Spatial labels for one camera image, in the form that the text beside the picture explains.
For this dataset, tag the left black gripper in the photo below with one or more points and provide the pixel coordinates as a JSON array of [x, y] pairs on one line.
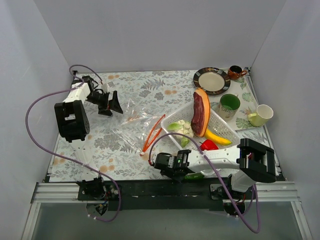
[[108, 102]]

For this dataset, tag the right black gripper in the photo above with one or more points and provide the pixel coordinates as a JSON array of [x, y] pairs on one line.
[[157, 163]]

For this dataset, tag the fake green leaf vegetable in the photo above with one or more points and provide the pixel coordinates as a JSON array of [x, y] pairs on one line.
[[194, 176]]

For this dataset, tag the clear zip top bag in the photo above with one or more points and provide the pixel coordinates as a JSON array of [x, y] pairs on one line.
[[137, 126]]

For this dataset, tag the fake red bell pepper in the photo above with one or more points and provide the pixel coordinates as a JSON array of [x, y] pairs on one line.
[[208, 145]]

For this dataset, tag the fake cauliflower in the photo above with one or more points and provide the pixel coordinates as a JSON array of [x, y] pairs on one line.
[[181, 127]]

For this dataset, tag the fake yellow banana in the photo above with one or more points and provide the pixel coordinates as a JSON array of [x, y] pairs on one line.
[[216, 139]]

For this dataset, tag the fake orange red fruit slice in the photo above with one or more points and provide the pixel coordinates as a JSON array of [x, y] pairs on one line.
[[201, 112]]

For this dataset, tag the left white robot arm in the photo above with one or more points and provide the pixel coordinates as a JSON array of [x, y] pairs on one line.
[[73, 125]]

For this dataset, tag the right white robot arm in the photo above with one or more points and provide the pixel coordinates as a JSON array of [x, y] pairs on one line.
[[254, 162]]

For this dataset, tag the floral table mat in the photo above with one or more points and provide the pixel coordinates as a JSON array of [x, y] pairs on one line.
[[162, 92]]

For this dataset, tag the white plastic mesh basket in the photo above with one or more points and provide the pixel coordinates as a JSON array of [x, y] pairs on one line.
[[216, 124]]

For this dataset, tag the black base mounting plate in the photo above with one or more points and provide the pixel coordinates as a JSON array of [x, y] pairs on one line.
[[205, 193]]

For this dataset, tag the floral serving tray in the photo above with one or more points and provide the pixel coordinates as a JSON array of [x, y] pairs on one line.
[[248, 103]]

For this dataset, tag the green inside floral mug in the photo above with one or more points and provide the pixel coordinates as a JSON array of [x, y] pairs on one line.
[[228, 106]]

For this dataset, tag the striped rim ceramic plate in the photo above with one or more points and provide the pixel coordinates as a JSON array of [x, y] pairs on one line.
[[214, 81]]

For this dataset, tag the pale yellow green mug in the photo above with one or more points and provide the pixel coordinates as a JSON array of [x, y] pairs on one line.
[[262, 114]]

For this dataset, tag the small brown orange cup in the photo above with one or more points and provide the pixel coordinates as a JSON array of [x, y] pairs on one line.
[[235, 72]]

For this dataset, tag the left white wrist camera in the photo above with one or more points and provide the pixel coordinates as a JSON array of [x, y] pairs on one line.
[[105, 88]]

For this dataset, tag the aluminium frame rail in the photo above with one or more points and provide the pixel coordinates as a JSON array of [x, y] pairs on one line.
[[281, 191]]

